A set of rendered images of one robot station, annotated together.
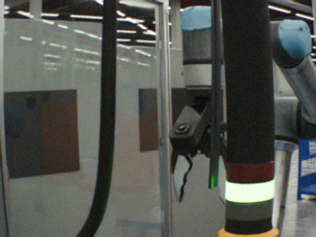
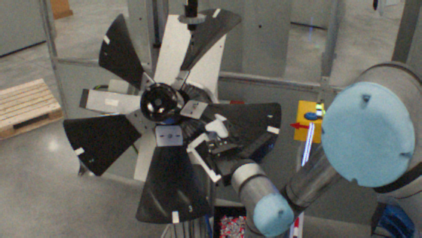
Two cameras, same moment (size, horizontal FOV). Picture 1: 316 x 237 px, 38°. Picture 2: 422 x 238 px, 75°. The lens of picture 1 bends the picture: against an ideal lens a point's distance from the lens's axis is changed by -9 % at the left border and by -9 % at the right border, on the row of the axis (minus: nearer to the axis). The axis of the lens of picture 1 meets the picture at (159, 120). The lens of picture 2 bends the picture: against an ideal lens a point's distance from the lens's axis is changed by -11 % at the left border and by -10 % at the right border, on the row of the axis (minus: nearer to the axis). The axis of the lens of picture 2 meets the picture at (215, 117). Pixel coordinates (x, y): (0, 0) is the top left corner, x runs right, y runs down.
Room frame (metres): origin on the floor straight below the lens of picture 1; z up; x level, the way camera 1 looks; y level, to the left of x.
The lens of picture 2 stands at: (0.21, -0.86, 1.65)
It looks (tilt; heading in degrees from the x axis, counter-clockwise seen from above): 31 degrees down; 78
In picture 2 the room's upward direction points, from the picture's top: straight up
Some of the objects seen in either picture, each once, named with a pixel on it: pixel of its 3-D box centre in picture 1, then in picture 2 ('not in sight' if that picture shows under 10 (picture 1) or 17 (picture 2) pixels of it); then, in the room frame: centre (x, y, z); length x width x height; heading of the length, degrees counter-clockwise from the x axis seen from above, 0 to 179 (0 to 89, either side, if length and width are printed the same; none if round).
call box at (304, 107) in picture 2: not in sight; (309, 122); (0.77, 0.03, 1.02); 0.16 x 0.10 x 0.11; 62
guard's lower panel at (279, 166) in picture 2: not in sight; (238, 149); (0.65, 0.58, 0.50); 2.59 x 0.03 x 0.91; 152
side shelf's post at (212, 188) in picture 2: not in sight; (212, 174); (0.47, 0.48, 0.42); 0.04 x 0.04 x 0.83; 62
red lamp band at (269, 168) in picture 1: (250, 169); not in sight; (0.31, -0.06, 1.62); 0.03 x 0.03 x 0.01
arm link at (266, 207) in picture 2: not in sight; (265, 206); (0.40, -0.46, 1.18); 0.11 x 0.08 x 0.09; 99
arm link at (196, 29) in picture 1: (202, 36); not in sight; (0.90, -0.08, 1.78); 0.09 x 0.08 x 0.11; 146
